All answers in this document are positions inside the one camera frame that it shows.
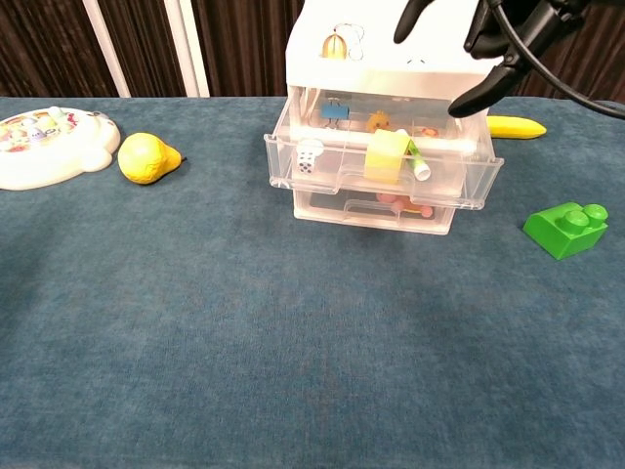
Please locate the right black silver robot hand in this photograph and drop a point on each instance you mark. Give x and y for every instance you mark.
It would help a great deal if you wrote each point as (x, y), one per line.
(537, 24)

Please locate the yellow cube block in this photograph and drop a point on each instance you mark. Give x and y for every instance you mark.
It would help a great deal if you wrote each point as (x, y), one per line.
(383, 161)

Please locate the clear plastic drawer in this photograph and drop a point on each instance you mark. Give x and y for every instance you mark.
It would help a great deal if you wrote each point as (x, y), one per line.
(283, 166)
(332, 215)

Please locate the white plastic drawer unit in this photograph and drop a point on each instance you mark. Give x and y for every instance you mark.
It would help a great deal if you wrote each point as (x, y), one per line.
(390, 54)

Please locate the yellow toy banana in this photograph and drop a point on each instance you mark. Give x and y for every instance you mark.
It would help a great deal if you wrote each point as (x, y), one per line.
(515, 128)

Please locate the small orange charm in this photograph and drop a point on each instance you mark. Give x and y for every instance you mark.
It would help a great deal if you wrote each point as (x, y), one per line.
(429, 131)

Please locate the green white marker pen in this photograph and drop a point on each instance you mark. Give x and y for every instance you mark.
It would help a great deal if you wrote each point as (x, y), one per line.
(420, 168)

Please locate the small yellow duck toy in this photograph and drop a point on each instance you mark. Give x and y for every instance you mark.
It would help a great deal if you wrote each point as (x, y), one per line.
(378, 122)

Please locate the small gold bell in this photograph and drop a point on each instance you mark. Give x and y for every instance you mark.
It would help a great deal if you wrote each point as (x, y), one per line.
(333, 48)

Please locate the green building block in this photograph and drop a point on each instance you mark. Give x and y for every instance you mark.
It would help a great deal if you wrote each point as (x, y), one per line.
(561, 234)

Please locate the blue binder clip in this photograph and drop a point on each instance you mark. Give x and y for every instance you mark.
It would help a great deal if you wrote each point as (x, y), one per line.
(336, 112)

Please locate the pink orange toy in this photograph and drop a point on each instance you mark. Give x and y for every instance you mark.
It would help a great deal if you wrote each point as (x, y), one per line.
(400, 204)

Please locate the white die with dark dots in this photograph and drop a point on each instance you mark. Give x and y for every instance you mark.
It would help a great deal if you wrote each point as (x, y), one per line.
(306, 162)

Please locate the dark brown pleated curtain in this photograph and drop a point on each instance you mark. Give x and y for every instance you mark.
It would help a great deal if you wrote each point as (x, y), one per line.
(244, 49)

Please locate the teal table mat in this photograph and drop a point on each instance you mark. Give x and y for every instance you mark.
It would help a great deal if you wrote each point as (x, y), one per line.
(244, 317)

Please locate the yellow toy pear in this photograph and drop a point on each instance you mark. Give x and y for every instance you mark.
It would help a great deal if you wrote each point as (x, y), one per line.
(144, 158)

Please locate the white round fishing game toy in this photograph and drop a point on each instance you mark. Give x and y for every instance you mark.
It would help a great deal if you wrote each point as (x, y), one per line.
(54, 151)

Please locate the white partition post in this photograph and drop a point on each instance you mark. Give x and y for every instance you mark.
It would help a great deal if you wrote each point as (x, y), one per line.
(185, 49)
(105, 49)

